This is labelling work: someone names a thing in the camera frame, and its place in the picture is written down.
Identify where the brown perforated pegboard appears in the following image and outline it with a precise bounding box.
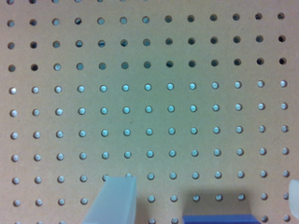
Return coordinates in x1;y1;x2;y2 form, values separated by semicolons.
0;0;299;224

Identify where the purple foam block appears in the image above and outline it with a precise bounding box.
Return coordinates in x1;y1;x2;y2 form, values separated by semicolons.
182;214;261;224

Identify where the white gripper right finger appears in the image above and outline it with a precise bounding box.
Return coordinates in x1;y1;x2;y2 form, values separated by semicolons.
289;179;299;215

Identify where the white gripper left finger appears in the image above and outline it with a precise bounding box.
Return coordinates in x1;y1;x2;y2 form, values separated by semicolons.
82;176;136;224

